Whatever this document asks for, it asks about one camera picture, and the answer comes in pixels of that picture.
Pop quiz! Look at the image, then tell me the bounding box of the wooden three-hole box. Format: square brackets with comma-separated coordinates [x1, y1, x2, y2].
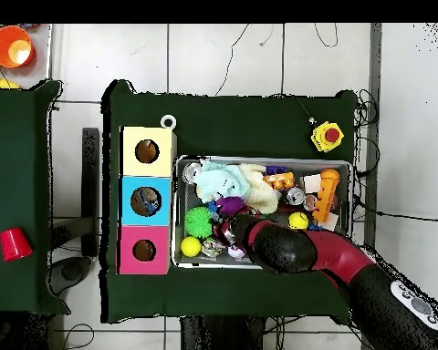
[116, 125, 178, 275]

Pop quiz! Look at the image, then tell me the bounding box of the dark green table cloth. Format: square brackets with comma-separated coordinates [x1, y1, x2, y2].
[0, 79, 70, 315]
[100, 79, 358, 324]

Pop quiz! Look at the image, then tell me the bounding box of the wire mesh bin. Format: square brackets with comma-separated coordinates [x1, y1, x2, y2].
[171, 155, 353, 272]

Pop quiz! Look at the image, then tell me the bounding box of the mint green cloth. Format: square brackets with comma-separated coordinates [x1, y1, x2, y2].
[194, 160, 251, 204]

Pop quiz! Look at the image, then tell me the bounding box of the long orange toy brick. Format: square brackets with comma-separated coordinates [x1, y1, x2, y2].
[311, 168, 341, 223]

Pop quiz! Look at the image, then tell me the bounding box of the cream knitted cloth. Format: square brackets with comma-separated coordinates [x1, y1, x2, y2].
[238, 162, 280, 215]

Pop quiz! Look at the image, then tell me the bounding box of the orange plastic cup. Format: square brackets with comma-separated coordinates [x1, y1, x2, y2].
[0, 25, 35, 69]

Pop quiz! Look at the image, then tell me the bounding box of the purple spiky ball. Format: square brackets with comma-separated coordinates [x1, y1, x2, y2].
[214, 195, 247, 218]

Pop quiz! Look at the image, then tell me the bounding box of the black cable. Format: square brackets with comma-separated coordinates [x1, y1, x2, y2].
[61, 323, 96, 350]
[214, 23, 251, 97]
[353, 196, 438, 222]
[273, 93, 317, 125]
[314, 23, 339, 48]

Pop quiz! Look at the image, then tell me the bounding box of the silver drink can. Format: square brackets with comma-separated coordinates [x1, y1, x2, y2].
[286, 186, 308, 206]

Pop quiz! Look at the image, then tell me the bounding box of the black stand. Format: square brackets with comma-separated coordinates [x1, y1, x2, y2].
[50, 127, 100, 296]

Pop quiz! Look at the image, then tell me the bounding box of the yellow emergency stop button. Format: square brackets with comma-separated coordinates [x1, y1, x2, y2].
[310, 120, 345, 153]

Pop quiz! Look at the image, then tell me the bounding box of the green spiky ball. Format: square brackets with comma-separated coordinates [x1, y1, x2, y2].
[183, 206, 214, 240]

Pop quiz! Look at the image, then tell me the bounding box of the yellow smiley ball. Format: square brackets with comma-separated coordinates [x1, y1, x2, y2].
[287, 211, 310, 231]

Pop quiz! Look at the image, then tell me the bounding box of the silver metal tin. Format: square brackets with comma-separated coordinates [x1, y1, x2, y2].
[182, 161, 203, 183]

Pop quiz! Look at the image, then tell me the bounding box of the red plastic cup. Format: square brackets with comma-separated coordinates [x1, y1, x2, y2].
[0, 227, 34, 263]

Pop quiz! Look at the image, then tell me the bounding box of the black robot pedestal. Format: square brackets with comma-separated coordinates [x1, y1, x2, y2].
[180, 314, 267, 350]

